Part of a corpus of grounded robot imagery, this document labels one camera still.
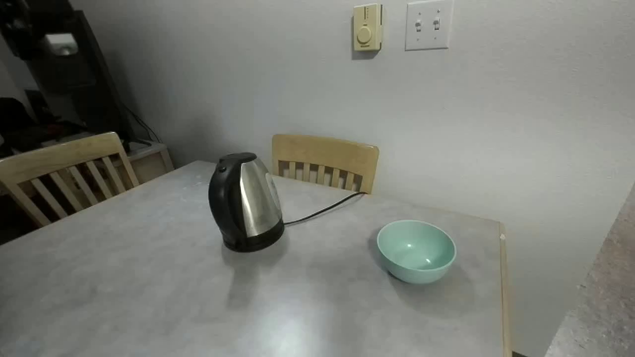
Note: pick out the stainless steel black kettle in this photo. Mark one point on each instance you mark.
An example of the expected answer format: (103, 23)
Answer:
(244, 202)

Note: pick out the wooden chair behind table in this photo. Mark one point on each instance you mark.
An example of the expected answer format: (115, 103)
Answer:
(325, 160)

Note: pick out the mint green bowl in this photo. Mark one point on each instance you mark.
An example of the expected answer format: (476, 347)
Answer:
(415, 252)

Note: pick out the wooden chair at left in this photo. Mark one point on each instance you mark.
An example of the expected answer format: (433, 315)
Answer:
(67, 176)

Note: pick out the dark shelf unit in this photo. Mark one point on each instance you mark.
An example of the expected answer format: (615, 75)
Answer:
(61, 53)

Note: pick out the grey speckled countertop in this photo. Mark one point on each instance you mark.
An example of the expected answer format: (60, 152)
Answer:
(601, 319)

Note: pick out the beige wall thermostat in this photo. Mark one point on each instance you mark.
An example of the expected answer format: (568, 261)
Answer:
(367, 23)

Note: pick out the white double light switch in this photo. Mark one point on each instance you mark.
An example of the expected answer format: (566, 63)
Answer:
(429, 23)

